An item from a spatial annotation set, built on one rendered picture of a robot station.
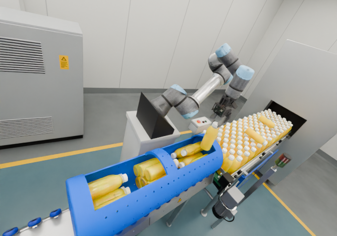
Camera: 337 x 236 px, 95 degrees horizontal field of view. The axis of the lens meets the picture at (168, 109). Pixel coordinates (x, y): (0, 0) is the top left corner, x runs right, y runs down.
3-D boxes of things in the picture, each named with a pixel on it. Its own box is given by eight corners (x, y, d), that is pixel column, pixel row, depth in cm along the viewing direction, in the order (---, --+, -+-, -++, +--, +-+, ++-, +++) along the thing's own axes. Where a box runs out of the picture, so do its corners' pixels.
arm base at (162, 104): (147, 98, 109) (157, 88, 109) (156, 107, 121) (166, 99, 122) (157, 111, 100) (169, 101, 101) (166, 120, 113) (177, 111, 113)
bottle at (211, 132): (207, 143, 107) (217, 122, 98) (211, 151, 101) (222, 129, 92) (198, 142, 105) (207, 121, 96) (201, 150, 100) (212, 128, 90)
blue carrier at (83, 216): (66, 197, 79) (63, 166, 62) (187, 148, 132) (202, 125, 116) (79, 264, 63) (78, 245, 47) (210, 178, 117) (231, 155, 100)
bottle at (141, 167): (138, 162, 86) (165, 152, 97) (136, 169, 89) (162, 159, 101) (144, 172, 81) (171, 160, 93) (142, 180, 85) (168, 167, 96)
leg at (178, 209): (165, 222, 168) (184, 192, 135) (169, 219, 171) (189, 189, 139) (168, 228, 164) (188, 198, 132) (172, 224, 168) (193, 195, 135)
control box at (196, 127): (187, 127, 151) (191, 119, 145) (200, 123, 163) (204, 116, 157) (194, 134, 145) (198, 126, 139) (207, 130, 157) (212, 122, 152)
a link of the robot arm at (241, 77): (255, 69, 76) (257, 73, 69) (242, 88, 82) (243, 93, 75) (239, 63, 77) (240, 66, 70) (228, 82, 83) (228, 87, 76)
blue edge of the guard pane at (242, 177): (213, 203, 154) (239, 173, 128) (249, 172, 203) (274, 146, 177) (217, 207, 151) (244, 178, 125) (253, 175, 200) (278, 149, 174)
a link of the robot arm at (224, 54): (213, 50, 124) (231, 37, 77) (221, 61, 126) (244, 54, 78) (202, 60, 127) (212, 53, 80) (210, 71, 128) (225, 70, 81)
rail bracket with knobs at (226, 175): (214, 180, 121) (220, 172, 115) (219, 177, 125) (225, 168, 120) (224, 191, 115) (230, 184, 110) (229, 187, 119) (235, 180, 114)
